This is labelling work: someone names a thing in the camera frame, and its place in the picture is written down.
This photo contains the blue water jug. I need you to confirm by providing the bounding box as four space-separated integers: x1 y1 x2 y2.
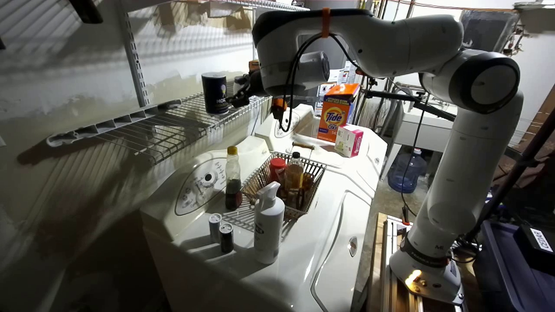
386 145 430 196

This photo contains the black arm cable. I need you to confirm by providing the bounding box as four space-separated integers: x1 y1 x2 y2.
279 33 378 133

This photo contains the yellow capped clear sauce bottle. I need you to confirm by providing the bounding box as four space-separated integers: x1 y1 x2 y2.
223 144 244 213

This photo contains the white wire shelf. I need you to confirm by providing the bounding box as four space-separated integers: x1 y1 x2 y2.
45 92 274 168

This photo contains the small grey capped shaker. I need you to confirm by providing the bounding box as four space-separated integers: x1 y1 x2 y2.
206 213 223 242

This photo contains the dark blue cylindrical salt cellar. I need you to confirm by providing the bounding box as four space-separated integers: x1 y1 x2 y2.
199 69 230 116

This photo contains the amber bottle with yellow label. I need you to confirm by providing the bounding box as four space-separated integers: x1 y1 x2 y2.
284 150 307 209

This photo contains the pink and white box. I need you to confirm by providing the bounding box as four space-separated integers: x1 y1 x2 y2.
334 124 366 159

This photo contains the orange Tide detergent box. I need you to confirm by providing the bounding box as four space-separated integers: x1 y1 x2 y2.
315 81 362 144

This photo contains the white spray bottle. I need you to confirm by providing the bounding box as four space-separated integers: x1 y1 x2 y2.
253 180 286 267

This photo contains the small black capped shaker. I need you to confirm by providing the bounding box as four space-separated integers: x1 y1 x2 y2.
216 222 236 256

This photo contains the white washing machine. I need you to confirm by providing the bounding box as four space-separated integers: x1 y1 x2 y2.
138 150 380 312

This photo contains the orange strap on arm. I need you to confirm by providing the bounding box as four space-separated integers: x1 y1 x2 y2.
317 7 333 40

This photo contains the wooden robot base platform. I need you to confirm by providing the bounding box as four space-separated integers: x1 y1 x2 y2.
369 211 464 312

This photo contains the metal shelf upright rail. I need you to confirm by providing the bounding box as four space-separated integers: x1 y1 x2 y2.
118 0 152 111

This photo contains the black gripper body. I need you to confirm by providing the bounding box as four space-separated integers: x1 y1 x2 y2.
244 67 272 100

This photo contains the wire basket with wooden rim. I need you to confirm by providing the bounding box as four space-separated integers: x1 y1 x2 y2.
222 150 327 235

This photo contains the cream washing machine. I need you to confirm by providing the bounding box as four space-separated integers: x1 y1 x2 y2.
253 102 388 178

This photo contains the black box with white label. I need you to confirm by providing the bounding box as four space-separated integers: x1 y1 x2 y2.
515 222 555 274

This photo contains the red lidded jar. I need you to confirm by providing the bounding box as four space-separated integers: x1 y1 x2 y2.
269 156 289 185

